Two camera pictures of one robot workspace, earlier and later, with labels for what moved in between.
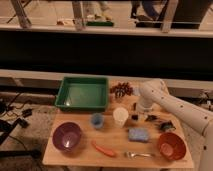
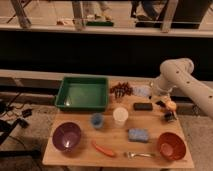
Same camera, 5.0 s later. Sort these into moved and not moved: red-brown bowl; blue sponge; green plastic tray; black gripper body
Moved: black gripper body
Not moved: green plastic tray; red-brown bowl; blue sponge
